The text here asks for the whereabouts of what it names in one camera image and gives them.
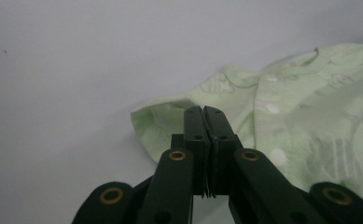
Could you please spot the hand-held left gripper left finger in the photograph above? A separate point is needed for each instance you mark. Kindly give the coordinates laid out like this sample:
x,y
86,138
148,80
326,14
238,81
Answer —
x,y
195,146

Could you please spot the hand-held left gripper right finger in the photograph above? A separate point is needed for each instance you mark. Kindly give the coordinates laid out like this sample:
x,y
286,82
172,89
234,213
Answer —
x,y
222,146

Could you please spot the light green baby garment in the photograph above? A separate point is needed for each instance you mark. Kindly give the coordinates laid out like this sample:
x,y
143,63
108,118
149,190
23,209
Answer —
x,y
309,115

